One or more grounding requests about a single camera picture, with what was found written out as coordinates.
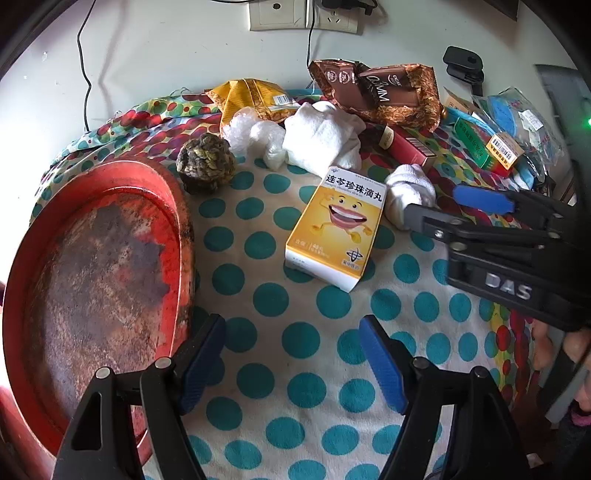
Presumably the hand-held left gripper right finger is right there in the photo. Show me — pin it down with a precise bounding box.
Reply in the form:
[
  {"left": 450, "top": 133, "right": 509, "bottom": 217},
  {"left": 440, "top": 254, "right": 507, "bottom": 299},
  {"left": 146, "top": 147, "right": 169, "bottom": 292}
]
[{"left": 359, "top": 315, "right": 532, "bottom": 480}]

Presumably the yellow medicine box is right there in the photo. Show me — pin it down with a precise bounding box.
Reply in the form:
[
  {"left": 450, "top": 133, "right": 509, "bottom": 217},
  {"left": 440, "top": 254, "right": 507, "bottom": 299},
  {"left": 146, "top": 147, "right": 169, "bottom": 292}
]
[{"left": 285, "top": 166, "right": 386, "bottom": 292}]

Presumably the green medicine box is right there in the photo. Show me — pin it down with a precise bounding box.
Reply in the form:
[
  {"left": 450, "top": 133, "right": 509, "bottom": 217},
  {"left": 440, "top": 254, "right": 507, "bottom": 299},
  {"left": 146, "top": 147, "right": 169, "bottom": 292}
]
[{"left": 450, "top": 117, "right": 497, "bottom": 169}]

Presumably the white wall switch plate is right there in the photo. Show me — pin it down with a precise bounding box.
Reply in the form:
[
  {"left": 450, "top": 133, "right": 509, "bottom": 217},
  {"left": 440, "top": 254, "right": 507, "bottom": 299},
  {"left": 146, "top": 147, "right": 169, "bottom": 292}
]
[{"left": 249, "top": 0, "right": 308, "bottom": 32}]

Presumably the crumpled clear plastic bag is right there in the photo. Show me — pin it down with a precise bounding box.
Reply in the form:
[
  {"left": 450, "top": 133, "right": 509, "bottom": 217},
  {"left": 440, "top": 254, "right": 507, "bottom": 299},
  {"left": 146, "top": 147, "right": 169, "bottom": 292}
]
[{"left": 224, "top": 106, "right": 287, "bottom": 169}]

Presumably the small white cloth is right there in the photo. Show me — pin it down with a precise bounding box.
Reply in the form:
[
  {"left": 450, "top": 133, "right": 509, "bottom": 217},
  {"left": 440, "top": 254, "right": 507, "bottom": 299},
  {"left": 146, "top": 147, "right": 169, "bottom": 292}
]
[{"left": 384, "top": 164, "right": 437, "bottom": 229}]

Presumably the yellow snack bag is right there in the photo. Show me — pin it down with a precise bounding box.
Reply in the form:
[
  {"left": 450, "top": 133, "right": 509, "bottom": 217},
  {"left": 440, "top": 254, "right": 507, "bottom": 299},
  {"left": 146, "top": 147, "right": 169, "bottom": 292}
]
[{"left": 205, "top": 78, "right": 298, "bottom": 139}]

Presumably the person's right forearm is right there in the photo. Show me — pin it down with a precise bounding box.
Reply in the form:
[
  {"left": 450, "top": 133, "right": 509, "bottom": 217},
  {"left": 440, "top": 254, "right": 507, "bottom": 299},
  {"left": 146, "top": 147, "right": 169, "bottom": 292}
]
[{"left": 556, "top": 397, "right": 591, "bottom": 480}]

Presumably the red long box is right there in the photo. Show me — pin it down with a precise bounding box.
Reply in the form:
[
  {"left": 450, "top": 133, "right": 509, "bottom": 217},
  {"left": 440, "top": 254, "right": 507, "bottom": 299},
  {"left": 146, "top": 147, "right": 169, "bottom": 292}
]
[{"left": 388, "top": 127, "right": 435, "bottom": 174}]

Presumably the small yellow barcode box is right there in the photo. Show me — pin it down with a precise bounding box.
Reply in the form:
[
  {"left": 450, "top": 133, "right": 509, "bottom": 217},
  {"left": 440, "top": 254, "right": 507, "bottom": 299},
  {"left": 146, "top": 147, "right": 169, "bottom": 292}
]
[{"left": 485, "top": 131, "right": 525, "bottom": 169}]

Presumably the dark wooden frame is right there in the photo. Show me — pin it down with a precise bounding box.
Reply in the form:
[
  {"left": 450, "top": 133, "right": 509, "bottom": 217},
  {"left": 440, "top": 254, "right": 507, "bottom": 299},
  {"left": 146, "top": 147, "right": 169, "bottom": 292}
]
[{"left": 485, "top": 0, "right": 520, "bottom": 21}]

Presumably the polka dot blanket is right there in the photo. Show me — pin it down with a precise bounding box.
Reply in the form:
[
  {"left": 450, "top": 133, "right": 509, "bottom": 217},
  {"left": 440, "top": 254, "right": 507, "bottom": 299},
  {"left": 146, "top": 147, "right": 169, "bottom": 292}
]
[{"left": 32, "top": 85, "right": 555, "bottom": 480}]

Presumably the rusty red metal tray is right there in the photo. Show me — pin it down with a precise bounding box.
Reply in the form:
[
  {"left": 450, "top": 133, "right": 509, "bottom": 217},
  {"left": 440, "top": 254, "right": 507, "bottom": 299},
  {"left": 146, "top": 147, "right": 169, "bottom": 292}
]
[{"left": 2, "top": 159, "right": 197, "bottom": 480}]

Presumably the thin black wall cable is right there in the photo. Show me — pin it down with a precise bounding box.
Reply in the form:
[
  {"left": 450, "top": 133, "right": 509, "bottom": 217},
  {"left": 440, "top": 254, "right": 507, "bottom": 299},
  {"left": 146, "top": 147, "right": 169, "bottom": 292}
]
[{"left": 78, "top": 0, "right": 98, "bottom": 132}]

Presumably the person's right hand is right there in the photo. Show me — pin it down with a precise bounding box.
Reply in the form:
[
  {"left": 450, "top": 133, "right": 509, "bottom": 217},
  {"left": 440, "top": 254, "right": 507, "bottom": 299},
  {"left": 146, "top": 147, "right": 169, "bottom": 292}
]
[{"left": 531, "top": 318, "right": 591, "bottom": 374}]

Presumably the blue item in plastic bag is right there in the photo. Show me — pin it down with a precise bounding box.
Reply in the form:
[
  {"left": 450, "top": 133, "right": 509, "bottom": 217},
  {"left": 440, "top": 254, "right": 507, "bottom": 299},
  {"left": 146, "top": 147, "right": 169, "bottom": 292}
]
[{"left": 480, "top": 88, "right": 564, "bottom": 185}]

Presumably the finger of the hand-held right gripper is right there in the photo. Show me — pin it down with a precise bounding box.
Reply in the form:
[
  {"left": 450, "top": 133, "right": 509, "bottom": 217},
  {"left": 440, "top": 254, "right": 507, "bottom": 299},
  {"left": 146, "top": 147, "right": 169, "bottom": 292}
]
[
  {"left": 453, "top": 184, "right": 573, "bottom": 222},
  {"left": 404, "top": 203, "right": 561, "bottom": 245}
]

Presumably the black wall clip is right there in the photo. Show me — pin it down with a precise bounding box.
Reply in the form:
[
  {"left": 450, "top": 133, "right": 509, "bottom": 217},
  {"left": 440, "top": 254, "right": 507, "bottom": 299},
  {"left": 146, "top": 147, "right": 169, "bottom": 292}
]
[{"left": 442, "top": 46, "right": 485, "bottom": 95}]

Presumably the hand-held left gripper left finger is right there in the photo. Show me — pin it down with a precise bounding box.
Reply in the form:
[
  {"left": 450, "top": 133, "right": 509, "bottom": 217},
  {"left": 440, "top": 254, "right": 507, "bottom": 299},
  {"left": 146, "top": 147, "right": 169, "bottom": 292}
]
[{"left": 52, "top": 314, "right": 227, "bottom": 480}]

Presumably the black charger plug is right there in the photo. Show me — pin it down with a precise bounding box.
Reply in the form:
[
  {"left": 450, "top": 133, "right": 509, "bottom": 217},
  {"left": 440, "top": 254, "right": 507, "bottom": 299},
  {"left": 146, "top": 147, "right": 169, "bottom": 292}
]
[{"left": 321, "top": 0, "right": 377, "bottom": 12}]

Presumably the small beige box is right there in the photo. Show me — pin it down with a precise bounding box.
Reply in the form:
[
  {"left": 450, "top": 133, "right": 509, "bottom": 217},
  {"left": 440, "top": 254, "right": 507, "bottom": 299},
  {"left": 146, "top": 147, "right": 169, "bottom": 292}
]
[{"left": 443, "top": 88, "right": 481, "bottom": 116}]

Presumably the large white cloth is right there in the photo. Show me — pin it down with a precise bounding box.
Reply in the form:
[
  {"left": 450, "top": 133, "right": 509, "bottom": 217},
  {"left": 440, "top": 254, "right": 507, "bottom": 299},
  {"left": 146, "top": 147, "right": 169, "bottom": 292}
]
[{"left": 283, "top": 100, "right": 368, "bottom": 176}]

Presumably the black charger cable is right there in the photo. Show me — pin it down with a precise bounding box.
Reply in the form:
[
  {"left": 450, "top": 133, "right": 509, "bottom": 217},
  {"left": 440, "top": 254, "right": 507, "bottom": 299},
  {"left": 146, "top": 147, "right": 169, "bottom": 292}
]
[{"left": 307, "top": 9, "right": 324, "bottom": 88}]

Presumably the white wall socket plate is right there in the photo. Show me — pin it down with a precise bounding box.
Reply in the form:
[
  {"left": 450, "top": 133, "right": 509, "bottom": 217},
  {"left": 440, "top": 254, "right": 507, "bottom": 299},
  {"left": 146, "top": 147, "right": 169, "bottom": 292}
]
[{"left": 307, "top": 0, "right": 360, "bottom": 34}]

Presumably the brown snack bag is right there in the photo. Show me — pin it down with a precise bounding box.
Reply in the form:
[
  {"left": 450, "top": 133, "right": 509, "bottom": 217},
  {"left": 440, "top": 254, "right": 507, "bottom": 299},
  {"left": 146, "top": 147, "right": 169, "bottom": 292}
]
[{"left": 308, "top": 59, "right": 444, "bottom": 134}]

